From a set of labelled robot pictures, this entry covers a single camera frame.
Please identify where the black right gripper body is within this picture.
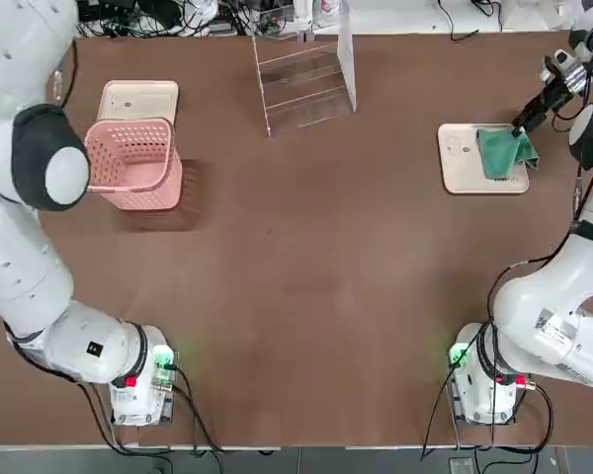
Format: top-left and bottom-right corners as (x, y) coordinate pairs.
(537, 73), (574, 111)

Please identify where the green microfibre cloth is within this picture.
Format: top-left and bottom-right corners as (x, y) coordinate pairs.
(475, 126), (542, 181)

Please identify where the clear acrylic tiered shelf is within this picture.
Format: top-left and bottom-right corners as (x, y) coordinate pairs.
(251, 0), (359, 140)

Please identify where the pink perforated plastic basket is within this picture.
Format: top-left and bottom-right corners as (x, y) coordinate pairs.
(83, 117), (185, 213)

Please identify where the cream tray with rabbit print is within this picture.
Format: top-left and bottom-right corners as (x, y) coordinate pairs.
(96, 79), (181, 130)
(437, 122), (531, 196)

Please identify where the green lit connector board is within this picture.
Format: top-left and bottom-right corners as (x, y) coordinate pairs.
(448, 344), (472, 370)
(151, 345), (180, 395)

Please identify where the small electronics board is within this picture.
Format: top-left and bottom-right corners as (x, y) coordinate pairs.
(258, 7), (297, 35)

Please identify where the black device box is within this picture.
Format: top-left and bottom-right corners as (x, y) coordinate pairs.
(76, 0), (139, 22)

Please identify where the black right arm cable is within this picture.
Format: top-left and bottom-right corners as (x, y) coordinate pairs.
(483, 19), (593, 376)

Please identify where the thin black cable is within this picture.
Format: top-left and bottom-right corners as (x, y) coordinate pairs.
(434, 0), (481, 42)

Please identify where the black base cable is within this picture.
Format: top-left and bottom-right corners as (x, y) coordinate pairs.
(516, 382), (554, 454)
(419, 345), (475, 463)
(170, 364), (226, 454)

